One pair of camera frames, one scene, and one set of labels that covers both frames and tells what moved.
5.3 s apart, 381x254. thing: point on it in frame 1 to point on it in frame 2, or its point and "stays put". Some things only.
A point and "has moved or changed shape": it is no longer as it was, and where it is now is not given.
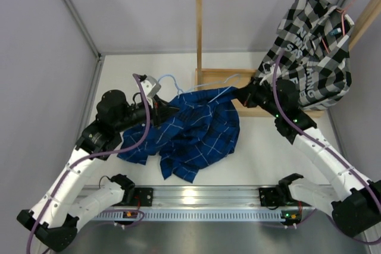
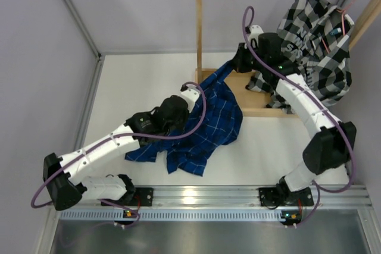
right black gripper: [247, 95] to [237, 62]
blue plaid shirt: [202, 131] has moved or changed shape
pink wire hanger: [345, 9] stays put
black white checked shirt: [312, 50] stays put
